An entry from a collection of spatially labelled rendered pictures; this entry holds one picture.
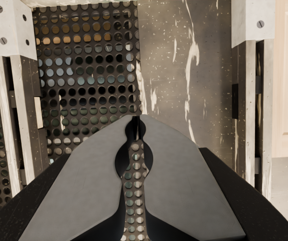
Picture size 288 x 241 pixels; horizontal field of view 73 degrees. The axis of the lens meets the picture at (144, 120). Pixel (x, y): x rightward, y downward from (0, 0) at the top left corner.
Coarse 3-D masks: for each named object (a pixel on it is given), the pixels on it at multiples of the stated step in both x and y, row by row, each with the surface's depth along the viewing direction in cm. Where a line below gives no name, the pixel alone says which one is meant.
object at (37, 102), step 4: (36, 100) 48; (36, 104) 48; (36, 108) 48; (40, 108) 50; (36, 112) 48; (40, 112) 50; (36, 116) 48; (40, 116) 50; (40, 120) 50; (40, 124) 50
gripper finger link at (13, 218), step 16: (64, 160) 8; (48, 176) 7; (32, 192) 7; (0, 208) 6; (16, 208) 6; (32, 208) 6; (0, 224) 6; (16, 224) 6; (0, 240) 5; (16, 240) 5
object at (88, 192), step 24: (120, 120) 11; (96, 144) 9; (120, 144) 9; (72, 168) 8; (96, 168) 8; (120, 168) 9; (48, 192) 7; (72, 192) 7; (96, 192) 7; (120, 192) 7; (48, 216) 6; (72, 216) 6; (96, 216) 6; (120, 216) 6; (24, 240) 5; (48, 240) 5; (72, 240) 5; (96, 240) 6
